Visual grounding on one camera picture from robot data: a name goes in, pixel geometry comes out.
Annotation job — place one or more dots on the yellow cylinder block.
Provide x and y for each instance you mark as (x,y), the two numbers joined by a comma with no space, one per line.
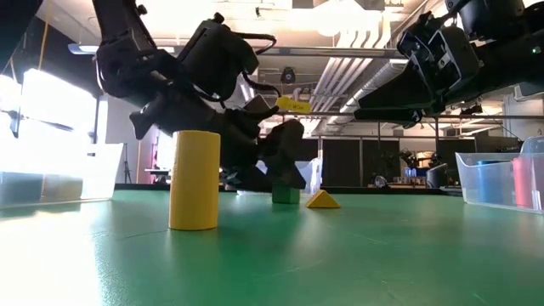
(194,183)

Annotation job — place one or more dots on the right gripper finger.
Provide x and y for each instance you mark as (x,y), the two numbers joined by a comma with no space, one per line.
(404,93)
(391,117)

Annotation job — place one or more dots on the silver ventilation duct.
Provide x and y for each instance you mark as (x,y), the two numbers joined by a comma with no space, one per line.
(374,78)

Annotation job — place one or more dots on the black aluminium rig frame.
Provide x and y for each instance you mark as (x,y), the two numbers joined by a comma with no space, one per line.
(361,190)

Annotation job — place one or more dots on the clear plastic bin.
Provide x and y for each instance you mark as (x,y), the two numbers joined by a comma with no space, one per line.
(467,183)
(102,170)
(312,174)

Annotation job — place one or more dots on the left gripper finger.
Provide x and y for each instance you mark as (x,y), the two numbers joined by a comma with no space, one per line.
(285,149)
(248,180)

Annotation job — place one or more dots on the green table mat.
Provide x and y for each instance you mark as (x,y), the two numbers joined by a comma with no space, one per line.
(340,255)

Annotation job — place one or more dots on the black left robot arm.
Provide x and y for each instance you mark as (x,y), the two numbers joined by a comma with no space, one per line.
(123,25)

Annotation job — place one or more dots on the white ceiling pipes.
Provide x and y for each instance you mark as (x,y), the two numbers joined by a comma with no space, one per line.
(340,72)

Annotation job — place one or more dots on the yellow tape tag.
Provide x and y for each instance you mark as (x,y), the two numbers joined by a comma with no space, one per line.
(293,105)

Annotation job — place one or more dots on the black round overhead fixture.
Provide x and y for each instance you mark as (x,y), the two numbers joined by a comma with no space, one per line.
(287,75)

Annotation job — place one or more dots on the background robot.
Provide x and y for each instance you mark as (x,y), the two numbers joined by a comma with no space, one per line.
(410,159)

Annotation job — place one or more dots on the black pipe rack frame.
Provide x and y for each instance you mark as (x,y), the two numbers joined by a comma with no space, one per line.
(331,115)

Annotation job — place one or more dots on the black tripod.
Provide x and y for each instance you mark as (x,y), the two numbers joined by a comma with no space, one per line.
(126,170)

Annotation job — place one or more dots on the blue cylinder block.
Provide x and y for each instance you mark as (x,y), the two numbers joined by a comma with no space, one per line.
(491,183)

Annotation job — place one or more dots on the yellow triangular prism block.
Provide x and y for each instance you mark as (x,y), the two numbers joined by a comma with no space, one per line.
(323,202)

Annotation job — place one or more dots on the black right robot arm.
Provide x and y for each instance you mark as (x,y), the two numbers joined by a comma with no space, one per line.
(501,64)

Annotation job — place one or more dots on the green cube block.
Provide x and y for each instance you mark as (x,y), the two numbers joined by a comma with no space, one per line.
(285,196)

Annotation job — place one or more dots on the red cylinder block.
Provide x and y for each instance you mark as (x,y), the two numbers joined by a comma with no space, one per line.
(523,183)

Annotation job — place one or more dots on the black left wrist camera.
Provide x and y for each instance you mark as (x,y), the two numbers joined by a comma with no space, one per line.
(217,59)

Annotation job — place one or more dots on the blue cube block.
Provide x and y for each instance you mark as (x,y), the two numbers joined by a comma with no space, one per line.
(21,187)

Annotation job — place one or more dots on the black partition panels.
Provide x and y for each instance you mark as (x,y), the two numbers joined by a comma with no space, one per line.
(340,161)

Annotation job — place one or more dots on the grey overhead rig beam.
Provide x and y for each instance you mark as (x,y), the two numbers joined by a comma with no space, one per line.
(340,52)

